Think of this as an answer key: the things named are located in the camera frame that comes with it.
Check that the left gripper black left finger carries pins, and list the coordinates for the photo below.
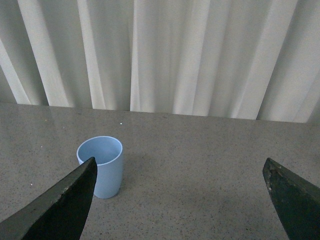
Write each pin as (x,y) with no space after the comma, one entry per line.
(60,213)

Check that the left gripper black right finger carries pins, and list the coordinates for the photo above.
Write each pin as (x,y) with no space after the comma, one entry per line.
(296,201)

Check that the light blue plastic cup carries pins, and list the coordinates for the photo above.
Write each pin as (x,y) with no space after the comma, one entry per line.
(109,156)

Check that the white pleated curtain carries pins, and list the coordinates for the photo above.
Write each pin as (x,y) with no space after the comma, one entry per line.
(246,59)

